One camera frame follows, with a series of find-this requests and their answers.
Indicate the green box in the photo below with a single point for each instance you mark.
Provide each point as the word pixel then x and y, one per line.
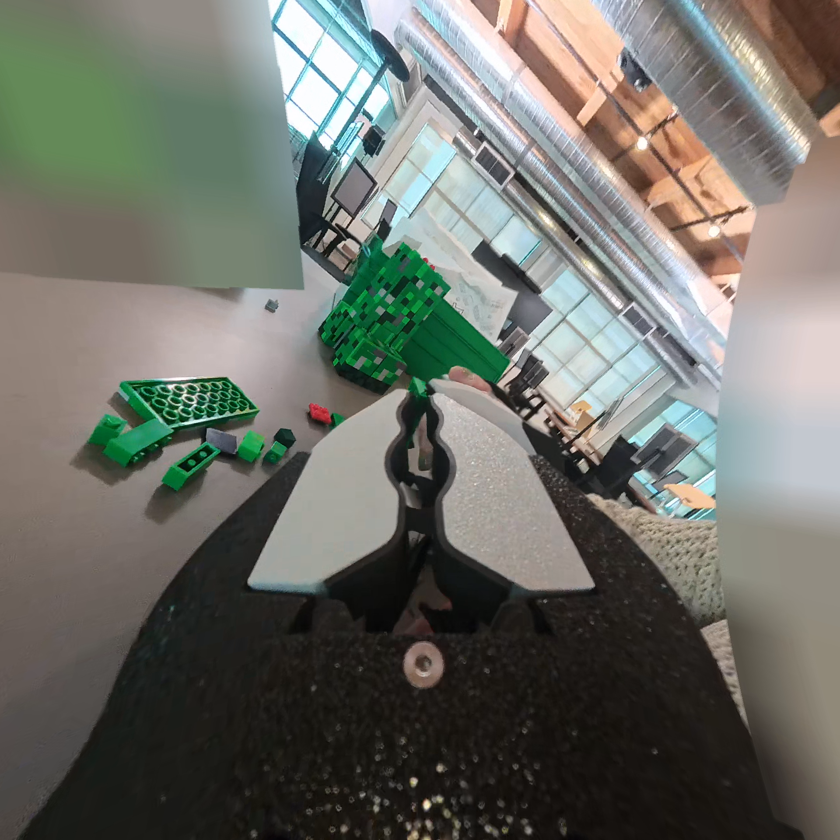
pixel 453 341

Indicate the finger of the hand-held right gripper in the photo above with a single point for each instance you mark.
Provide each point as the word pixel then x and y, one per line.
pixel 492 413

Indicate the person's right forearm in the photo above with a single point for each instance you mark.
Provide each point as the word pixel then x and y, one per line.
pixel 656 558

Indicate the black mesh office chair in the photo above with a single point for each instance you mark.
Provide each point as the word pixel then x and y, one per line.
pixel 528 377

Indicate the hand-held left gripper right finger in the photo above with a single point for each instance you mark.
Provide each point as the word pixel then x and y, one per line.
pixel 512 518

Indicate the tiny green lego piece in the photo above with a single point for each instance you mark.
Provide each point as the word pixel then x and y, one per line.
pixel 418 387

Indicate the red lego brick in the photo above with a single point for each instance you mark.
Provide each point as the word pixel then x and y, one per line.
pixel 319 413

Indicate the scattered loose green lego bricks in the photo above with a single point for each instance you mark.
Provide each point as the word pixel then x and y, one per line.
pixel 190 466

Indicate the black ceiling device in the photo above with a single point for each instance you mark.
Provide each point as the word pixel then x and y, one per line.
pixel 636 69

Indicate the large silver ventilation duct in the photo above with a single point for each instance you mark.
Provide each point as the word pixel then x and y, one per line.
pixel 722 79

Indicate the large mottled green lego build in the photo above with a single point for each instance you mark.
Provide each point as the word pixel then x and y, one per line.
pixel 400 295

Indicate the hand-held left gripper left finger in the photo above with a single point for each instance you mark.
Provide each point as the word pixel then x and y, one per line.
pixel 328 499

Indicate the wide green lego plate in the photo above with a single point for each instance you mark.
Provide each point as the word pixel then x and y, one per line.
pixel 190 403

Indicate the monitor on floor stand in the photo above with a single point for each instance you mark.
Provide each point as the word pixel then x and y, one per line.
pixel 354 187

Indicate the white duct vent grille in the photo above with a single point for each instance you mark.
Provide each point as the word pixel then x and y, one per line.
pixel 493 164

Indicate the person's right hand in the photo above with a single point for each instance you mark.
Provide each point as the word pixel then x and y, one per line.
pixel 476 380

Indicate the white paper bags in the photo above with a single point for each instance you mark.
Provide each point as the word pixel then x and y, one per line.
pixel 485 302

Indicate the black floor lamp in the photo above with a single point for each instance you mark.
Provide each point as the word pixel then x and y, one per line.
pixel 390 52

